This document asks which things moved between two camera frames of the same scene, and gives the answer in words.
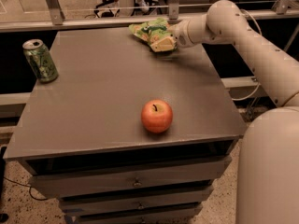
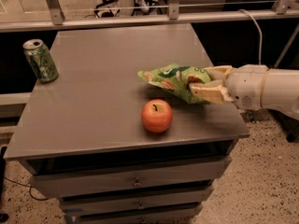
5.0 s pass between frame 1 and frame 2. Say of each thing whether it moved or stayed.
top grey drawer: stayed
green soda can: stayed
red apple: stayed
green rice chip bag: moved
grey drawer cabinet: stayed
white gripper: moved
